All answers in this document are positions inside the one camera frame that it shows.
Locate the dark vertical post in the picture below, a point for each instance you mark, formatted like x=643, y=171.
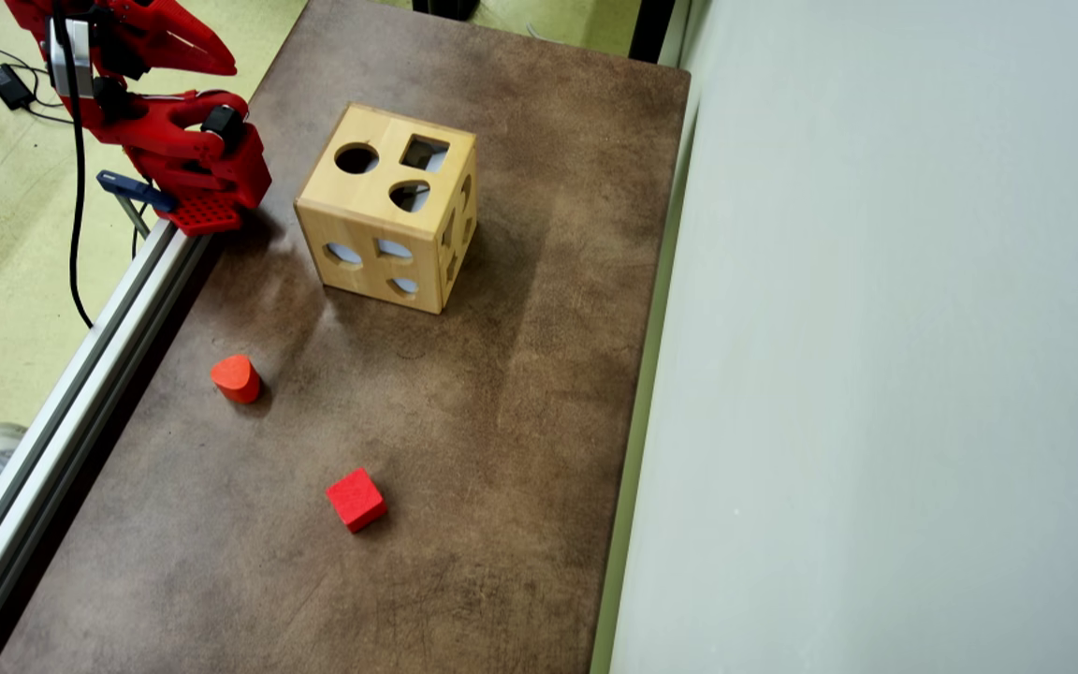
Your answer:
x=651, y=28

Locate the red cube block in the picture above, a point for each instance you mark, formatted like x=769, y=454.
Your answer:
x=356, y=499

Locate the black power adapter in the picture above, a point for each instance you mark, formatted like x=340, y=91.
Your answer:
x=7, y=84

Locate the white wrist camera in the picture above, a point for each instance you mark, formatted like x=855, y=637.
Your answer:
x=69, y=56

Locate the red robot arm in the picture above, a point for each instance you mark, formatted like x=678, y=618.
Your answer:
x=221, y=178

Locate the blue table clamp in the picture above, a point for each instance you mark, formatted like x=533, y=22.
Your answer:
x=132, y=189

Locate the wooden shape sorter box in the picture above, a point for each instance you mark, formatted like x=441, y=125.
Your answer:
x=361, y=206

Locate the black object at table end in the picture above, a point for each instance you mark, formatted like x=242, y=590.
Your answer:
x=445, y=7

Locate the aluminium profile rail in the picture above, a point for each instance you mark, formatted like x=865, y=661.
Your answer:
x=62, y=421

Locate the orange teardrop block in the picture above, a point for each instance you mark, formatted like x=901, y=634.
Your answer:
x=235, y=376

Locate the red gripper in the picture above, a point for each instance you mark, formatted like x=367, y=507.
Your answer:
x=157, y=36

